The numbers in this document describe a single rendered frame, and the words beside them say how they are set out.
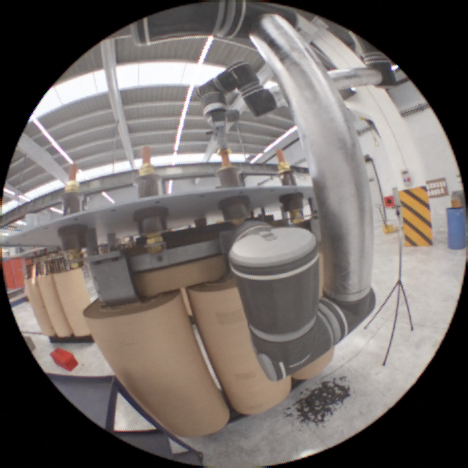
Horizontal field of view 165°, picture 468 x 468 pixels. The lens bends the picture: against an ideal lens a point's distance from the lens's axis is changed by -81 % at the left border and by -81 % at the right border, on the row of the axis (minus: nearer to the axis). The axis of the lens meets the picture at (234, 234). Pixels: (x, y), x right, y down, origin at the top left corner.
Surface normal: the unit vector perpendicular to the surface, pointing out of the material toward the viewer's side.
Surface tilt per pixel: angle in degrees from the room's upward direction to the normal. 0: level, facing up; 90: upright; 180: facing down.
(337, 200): 99
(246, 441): 0
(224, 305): 90
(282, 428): 0
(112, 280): 90
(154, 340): 90
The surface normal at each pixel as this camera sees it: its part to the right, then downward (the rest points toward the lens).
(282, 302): -0.11, 0.26
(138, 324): 0.40, -0.06
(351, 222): -0.43, 0.28
